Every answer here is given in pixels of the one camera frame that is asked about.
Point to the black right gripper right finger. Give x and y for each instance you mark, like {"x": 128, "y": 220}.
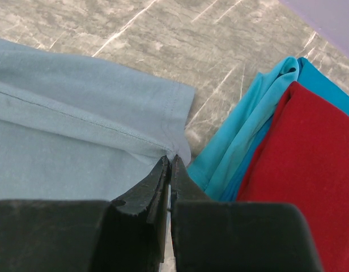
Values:
{"x": 236, "y": 236}

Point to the folded red t shirt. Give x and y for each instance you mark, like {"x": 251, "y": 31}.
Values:
{"x": 304, "y": 160}

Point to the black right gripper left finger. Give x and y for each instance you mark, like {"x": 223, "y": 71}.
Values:
{"x": 125, "y": 234}

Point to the folded turquoise t shirt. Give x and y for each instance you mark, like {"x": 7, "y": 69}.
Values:
{"x": 220, "y": 167}

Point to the grey blue t shirt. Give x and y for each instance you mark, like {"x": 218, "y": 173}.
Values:
{"x": 77, "y": 127}

